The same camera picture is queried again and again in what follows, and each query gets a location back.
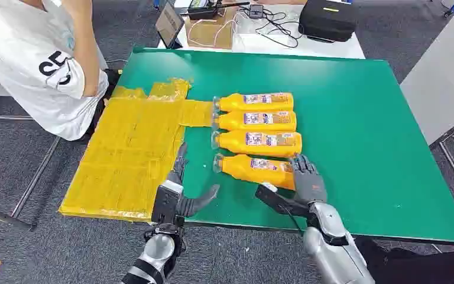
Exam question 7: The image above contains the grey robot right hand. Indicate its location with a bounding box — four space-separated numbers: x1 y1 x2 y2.
289 153 329 205

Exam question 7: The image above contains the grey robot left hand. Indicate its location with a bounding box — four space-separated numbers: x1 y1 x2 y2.
167 141 220 219

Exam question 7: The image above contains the orange drink bottle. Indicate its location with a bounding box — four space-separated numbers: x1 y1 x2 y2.
212 111 298 133
210 130 303 159
212 153 297 191
212 92 295 114

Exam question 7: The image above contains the green table mat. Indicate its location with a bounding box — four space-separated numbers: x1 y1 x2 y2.
115 47 454 246

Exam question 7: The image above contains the yellow plastic sheet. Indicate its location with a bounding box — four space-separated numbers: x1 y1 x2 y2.
59 78 215 222

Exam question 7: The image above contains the white table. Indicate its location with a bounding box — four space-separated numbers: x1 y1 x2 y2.
157 0 366 60

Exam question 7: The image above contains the black carry case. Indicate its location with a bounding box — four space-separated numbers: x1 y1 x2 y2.
299 0 359 43

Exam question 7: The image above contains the brown cardboard box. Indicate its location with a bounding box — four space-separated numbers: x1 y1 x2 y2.
184 7 239 50

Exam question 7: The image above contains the white partition panel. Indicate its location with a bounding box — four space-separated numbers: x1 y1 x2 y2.
400 1 454 146

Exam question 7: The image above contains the black power adapter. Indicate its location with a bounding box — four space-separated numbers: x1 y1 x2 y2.
248 4 265 20

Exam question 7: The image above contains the tablet computer on stand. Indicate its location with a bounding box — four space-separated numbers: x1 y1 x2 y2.
154 1 186 50

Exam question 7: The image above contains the black floor pole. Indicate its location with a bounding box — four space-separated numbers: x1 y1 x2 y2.
0 202 37 231

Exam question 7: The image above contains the black device with antenna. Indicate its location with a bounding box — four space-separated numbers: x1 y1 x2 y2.
187 0 251 21

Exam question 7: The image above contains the person in white shirt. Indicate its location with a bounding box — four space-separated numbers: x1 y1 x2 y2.
0 0 122 142

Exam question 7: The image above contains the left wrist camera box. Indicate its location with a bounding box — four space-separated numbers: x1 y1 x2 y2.
151 179 184 226

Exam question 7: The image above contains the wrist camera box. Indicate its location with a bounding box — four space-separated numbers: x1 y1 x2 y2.
151 179 184 226
254 182 311 219

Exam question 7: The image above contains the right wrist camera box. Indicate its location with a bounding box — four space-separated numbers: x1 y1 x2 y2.
254 182 311 219

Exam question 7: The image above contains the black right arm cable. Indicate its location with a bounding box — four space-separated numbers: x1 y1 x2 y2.
278 204 305 235

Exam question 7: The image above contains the black power cable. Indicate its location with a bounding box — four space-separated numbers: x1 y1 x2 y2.
239 5 304 50

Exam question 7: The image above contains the white cable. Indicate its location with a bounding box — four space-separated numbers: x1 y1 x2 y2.
187 17 239 48

